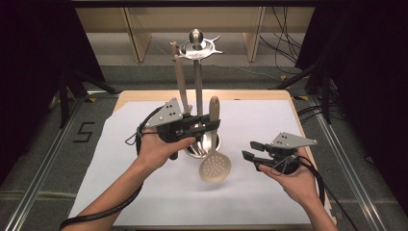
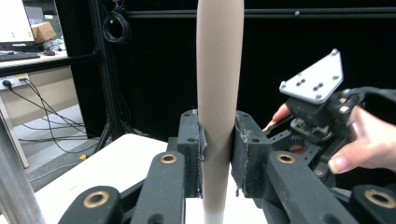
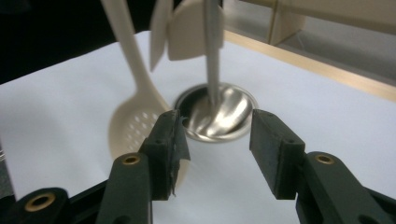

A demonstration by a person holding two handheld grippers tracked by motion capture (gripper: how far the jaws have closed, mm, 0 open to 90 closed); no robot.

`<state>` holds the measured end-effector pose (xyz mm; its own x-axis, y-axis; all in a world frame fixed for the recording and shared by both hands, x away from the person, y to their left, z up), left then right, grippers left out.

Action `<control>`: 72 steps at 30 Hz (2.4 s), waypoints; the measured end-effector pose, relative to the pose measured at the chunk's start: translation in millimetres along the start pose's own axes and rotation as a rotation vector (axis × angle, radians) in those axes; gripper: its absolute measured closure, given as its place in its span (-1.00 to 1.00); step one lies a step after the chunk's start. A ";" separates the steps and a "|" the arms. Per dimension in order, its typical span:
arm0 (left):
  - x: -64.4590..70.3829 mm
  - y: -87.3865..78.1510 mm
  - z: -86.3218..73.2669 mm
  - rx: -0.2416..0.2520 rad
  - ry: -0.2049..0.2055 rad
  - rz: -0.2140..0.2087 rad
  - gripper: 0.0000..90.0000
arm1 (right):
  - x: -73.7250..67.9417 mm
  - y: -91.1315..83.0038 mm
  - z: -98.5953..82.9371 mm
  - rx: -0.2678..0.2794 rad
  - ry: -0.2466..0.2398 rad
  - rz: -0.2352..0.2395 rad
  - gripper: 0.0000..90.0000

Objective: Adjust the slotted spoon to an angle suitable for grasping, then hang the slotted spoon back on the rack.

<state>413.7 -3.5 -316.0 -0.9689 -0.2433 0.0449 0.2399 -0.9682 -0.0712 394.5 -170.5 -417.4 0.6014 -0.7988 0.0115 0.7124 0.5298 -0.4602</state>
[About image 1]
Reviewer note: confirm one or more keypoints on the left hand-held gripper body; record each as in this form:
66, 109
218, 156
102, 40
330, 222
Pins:
168, 120

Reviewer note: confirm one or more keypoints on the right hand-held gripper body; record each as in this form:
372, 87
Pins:
282, 157

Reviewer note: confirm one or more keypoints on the steel utensil rack stand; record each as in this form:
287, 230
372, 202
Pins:
198, 86

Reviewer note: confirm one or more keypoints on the beige perforated skimmer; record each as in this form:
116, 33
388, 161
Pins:
215, 166

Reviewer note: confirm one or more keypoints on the beige solid spoon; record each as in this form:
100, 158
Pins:
181, 83

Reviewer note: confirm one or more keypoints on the person's right hand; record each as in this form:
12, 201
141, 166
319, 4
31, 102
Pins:
300, 186

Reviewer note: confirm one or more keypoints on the person's left hand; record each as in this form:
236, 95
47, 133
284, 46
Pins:
154, 154

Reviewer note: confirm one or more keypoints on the wooden table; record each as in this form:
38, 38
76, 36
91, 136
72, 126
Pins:
144, 95

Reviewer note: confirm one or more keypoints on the white cloth mat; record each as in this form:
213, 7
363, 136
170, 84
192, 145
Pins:
243, 199

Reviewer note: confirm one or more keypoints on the black metal stand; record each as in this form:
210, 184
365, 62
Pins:
325, 96

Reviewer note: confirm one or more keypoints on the wooden shelf unit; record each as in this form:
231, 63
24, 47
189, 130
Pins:
138, 35

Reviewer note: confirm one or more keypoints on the black tripod stand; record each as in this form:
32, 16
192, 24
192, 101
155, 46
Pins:
64, 96

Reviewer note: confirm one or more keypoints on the black curtain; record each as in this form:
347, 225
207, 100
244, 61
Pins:
369, 80
32, 64

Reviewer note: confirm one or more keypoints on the aluminium rail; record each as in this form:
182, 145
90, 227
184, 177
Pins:
41, 173
349, 166

